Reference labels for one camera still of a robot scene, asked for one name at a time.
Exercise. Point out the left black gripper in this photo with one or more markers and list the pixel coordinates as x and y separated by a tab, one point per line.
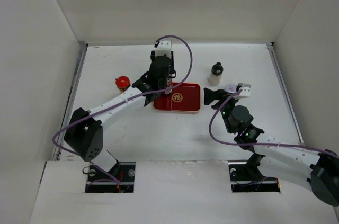
171	72

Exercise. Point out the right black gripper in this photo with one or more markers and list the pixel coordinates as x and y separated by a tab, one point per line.
218	95

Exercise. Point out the soy sauce glass bottle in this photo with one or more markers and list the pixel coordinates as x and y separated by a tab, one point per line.
168	90

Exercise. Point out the jar with white lid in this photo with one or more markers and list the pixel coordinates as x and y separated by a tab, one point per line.
230	88

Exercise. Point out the red lid sauce jar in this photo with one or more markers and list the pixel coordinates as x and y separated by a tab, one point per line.
122	83

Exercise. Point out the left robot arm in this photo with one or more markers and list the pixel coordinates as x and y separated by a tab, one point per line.
86	138

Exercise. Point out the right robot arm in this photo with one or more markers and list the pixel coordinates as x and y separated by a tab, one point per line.
311	168

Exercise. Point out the white powder shaker black cap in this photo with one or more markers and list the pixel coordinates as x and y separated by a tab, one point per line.
216	74

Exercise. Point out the red rectangular tray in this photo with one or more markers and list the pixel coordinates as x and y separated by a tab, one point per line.
184	98

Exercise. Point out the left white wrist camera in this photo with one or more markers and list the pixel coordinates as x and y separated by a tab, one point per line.
163	48

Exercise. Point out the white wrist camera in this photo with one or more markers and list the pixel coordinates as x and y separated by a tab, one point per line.
244	89
163	48

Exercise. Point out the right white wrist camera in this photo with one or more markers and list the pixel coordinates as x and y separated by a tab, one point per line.
244	89

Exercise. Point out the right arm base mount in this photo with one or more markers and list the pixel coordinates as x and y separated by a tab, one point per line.
246	178

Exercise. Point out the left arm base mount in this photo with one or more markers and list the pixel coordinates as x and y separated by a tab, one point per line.
121	179

